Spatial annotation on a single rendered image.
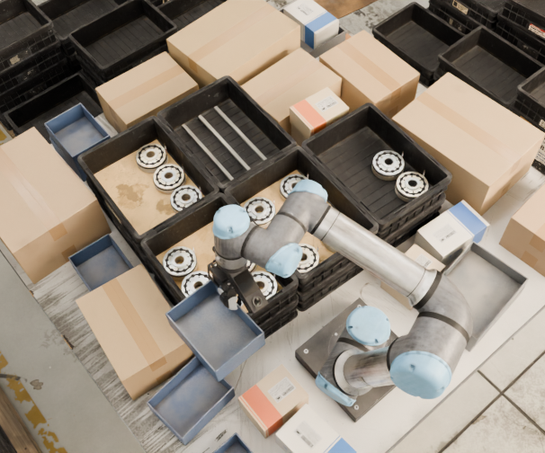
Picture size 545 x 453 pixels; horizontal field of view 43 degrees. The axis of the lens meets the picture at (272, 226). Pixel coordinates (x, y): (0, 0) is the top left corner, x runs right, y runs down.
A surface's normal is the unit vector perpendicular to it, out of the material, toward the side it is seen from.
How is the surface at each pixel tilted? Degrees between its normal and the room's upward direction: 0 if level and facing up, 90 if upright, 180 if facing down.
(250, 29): 0
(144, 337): 0
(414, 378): 86
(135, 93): 0
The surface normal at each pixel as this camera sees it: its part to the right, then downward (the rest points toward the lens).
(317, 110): -0.04, -0.54
